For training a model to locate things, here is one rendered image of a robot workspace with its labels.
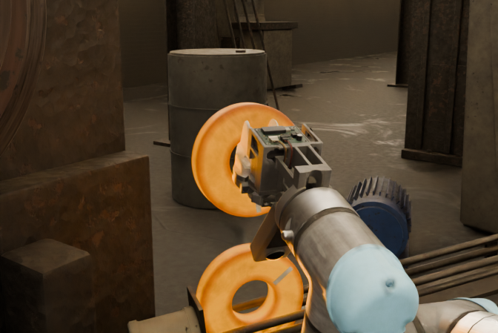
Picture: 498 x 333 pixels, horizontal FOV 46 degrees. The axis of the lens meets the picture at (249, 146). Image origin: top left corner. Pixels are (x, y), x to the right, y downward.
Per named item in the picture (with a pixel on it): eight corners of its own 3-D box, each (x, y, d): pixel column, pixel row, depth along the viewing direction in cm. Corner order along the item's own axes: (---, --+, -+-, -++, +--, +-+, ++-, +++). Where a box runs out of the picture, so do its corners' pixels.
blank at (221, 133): (181, 111, 76) (188, 113, 73) (290, 93, 81) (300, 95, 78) (198, 222, 80) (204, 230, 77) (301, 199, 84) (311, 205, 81)
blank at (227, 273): (238, 361, 86) (245, 374, 83) (172, 294, 80) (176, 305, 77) (315, 289, 88) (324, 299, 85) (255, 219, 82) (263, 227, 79)
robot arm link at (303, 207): (356, 264, 60) (282, 275, 57) (336, 238, 64) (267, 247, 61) (369, 202, 57) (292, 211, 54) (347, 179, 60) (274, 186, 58)
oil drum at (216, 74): (150, 198, 354) (144, 50, 334) (213, 176, 400) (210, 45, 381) (227, 217, 320) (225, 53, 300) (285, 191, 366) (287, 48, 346)
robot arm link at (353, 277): (333, 366, 49) (351, 287, 45) (285, 281, 58) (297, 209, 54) (413, 350, 51) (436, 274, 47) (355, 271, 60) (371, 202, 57)
